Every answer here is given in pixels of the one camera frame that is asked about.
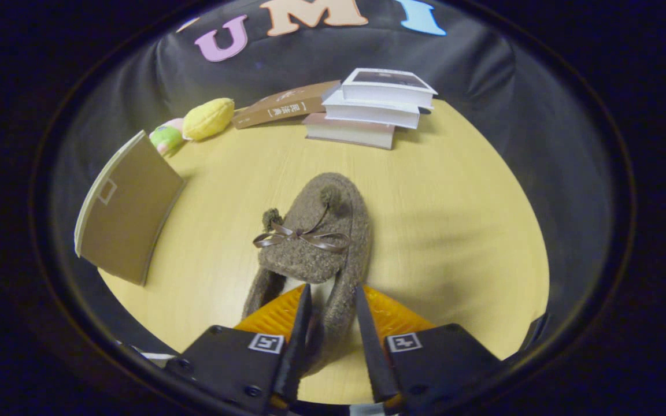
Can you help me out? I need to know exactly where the plain white book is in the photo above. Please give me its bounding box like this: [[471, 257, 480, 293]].
[[321, 90, 421, 130]]

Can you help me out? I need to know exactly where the brown fuzzy shoe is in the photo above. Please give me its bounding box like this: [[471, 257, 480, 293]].
[[242, 172, 372, 377]]

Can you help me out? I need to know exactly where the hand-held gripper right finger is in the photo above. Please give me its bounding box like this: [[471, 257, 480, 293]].
[[354, 284, 502, 413]]

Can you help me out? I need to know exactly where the pink and green plush toy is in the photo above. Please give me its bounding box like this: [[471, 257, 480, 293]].
[[149, 118, 187, 157]]

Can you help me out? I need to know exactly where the pink book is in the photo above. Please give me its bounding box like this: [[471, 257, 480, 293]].
[[302, 112, 397, 151]]

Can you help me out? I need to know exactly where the yellow plush toy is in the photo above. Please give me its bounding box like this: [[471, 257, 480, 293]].
[[182, 96, 236, 142]]

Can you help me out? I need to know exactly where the brown book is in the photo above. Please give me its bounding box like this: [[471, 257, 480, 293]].
[[231, 79, 343, 130]]

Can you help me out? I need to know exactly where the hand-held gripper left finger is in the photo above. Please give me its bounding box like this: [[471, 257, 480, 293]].
[[164, 283, 313, 415]]

